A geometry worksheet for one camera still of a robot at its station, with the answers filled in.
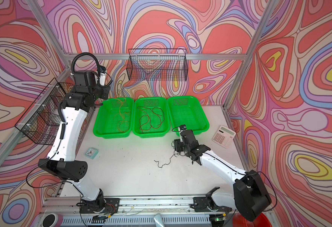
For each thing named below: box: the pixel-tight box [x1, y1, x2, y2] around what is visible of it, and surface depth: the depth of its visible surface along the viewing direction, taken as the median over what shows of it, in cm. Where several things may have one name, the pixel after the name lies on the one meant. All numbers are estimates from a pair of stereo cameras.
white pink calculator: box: [211, 125, 236, 149], surface depth 101 cm
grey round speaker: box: [42, 212, 59, 227], surface depth 66 cm
